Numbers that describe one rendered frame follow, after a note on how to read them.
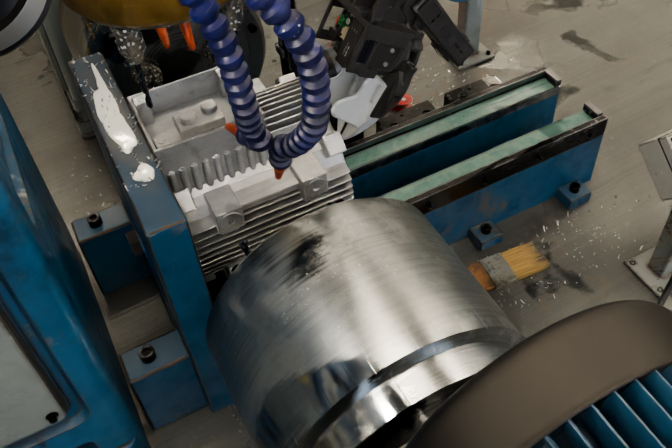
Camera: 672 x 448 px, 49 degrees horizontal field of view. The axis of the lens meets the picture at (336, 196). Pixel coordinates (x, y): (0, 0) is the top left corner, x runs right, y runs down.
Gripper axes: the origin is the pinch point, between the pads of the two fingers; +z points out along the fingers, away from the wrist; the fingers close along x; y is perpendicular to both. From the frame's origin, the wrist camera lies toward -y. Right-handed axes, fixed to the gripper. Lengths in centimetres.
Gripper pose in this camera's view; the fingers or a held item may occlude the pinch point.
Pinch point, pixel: (350, 128)
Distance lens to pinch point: 83.3
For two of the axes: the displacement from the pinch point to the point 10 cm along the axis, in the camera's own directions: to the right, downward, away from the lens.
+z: -4.0, 7.7, 5.0
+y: -7.9, -0.2, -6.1
